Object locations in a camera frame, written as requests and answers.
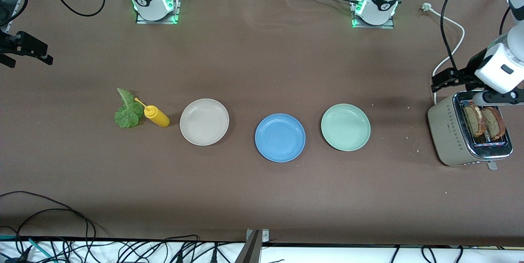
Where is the brown bread slice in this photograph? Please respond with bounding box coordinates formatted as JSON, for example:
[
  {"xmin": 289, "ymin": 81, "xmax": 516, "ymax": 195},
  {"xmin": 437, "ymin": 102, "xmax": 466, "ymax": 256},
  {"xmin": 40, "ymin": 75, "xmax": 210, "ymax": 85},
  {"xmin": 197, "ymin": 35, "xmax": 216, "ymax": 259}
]
[
  {"xmin": 464, "ymin": 104, "xmax": 486, "ymax": 137},
  {"xmin": 482, "ymin": 107, "xmax": 506, "ymax": 141}
]

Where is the green lettuce leaf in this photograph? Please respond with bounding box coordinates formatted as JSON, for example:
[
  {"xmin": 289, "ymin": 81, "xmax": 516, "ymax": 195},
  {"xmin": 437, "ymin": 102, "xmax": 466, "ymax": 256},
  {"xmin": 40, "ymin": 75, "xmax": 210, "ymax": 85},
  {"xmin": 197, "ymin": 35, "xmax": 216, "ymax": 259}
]
[{"xmin": 114, "ymin": 88, "xmax": 145, "ymax": 129}]

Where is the yellow squeeze bottle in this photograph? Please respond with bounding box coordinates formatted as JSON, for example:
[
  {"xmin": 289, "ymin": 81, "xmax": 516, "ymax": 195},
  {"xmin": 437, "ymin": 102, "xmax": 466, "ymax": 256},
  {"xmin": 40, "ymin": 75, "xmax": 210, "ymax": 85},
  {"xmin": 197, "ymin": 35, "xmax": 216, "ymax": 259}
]
[{"xmin": 134, "ymin": 98, "xmax": 170, "ymax": 128}]

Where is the green round plate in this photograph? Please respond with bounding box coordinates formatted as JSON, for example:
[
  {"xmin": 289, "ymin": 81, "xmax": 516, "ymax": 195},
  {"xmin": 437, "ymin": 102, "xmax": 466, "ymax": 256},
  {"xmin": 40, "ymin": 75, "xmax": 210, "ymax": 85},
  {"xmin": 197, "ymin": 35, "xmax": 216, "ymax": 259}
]
[{"xmin": 321, "ymin": 103, "xmax": 371, "ymax": 152}]

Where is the beige round plate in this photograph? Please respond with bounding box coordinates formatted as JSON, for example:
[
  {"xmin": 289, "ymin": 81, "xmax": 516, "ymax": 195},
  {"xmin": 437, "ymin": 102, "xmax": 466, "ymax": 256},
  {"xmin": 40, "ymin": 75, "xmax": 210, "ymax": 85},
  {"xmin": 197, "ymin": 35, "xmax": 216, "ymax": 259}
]
[{"xmin": 180, "ymin": 99, "xmax": 230, "ymax": 146}]

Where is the blue round plate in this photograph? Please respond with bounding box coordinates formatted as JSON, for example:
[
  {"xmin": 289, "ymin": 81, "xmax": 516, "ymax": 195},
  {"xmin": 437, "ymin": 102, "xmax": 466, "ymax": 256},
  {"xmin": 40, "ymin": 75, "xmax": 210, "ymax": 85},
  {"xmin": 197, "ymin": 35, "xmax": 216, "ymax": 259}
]
[{"xmin": 255, "ymin": 114, "xmax": 306, "ymax": 163}]

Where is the beige metal toaster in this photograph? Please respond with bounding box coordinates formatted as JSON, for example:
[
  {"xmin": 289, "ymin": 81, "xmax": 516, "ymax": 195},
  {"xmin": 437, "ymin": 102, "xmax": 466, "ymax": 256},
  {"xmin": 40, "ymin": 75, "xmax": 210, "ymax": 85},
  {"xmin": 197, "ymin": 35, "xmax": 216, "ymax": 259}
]
[{"xmin": 427, "ymin": 90, "xmax": 513, "ymax": 170}]

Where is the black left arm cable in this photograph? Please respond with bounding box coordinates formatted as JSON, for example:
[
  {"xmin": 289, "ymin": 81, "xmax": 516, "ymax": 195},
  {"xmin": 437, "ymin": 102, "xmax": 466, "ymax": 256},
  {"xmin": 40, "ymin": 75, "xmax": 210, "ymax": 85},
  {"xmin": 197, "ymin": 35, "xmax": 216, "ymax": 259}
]
[{"xmin": 440, "ymin": 0, "xmax": 512, "ymax": 71}]

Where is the white toaster power cable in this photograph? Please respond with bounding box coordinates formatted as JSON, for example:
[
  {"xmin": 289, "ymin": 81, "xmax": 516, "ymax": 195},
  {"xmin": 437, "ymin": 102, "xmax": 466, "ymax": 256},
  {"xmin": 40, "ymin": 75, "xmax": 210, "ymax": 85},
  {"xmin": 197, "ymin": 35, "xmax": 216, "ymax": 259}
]
[{"xmin": 422, "ymin": 3, "xmax": 465, "ymax": 106}]

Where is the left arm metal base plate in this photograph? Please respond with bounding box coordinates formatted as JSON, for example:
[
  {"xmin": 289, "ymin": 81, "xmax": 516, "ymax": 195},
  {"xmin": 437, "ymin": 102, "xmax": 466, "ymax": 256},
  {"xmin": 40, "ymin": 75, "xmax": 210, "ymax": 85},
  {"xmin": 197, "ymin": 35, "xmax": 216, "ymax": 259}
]
[{"xmin": 350, "ymin": 0, "xmax": 395, "ymax": 29}]

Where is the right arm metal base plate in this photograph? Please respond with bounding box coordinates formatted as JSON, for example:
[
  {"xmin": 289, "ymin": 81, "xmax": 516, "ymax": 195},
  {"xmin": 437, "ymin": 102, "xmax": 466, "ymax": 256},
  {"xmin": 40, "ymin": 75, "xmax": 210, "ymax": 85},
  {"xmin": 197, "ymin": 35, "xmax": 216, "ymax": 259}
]
[{"xmin": 136, "ymin": 0, "xmax": 181, "ymax": 25}]

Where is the teal cable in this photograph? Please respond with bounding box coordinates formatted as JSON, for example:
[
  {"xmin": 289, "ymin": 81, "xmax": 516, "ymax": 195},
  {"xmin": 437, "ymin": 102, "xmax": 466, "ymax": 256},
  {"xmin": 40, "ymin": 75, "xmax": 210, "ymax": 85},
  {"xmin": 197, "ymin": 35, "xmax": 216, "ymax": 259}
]
[{"xmin": 0, "ymin": 235, "xmax": 56, "ymax": 263}]

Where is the grey metal table bracket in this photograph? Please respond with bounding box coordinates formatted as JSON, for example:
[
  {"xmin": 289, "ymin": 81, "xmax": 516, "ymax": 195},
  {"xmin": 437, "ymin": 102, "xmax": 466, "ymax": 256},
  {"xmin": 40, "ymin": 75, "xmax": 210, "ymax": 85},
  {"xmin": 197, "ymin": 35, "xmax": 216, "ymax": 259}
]
[{"xmin": 235, "ymin": 229, "xmax": 270, "ymax": 263}]

